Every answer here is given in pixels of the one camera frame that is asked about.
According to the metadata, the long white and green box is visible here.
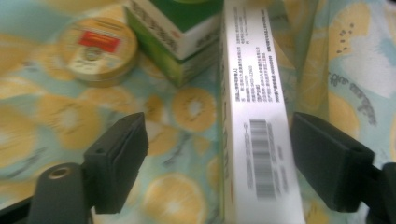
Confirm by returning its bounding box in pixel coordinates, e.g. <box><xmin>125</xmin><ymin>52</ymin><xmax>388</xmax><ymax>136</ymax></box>
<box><xmin>217</xmin><ymin>0</ymin><xmax>308</xmax><ymax>224</ymax></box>

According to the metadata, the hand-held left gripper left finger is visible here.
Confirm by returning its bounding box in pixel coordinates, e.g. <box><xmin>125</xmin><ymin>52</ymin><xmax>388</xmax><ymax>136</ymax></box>
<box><xmin>83</xmin><ymin>112</ymin><xmax>150</xmax><ymax>216</ymax></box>

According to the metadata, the round yellow tin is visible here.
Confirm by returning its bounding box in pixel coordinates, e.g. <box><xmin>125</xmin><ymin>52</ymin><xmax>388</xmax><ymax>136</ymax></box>
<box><xmin>57</xmin><ymin>16</ymin><xmax>140</xmax><ymax>89</ymax></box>

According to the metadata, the orange print cloth bag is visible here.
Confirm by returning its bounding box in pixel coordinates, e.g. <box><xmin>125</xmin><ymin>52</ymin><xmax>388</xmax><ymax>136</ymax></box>
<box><xmin>0</xmin><ymin>0</ymin><xmax>396</xmax><ymax>224</ymax></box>

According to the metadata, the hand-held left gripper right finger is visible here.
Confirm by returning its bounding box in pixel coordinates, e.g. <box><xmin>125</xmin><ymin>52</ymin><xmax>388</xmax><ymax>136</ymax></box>
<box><xmin>290</xmin><ymin>112</ymin><xmax>376</xmax><ymax>214</ymax></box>

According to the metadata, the green and white square box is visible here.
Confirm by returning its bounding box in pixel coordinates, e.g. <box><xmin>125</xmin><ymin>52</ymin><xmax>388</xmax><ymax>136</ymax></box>
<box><xmin>124</xmin><ymin>0</ymin><xmax>226</xmax><ymax>89</ymax></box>

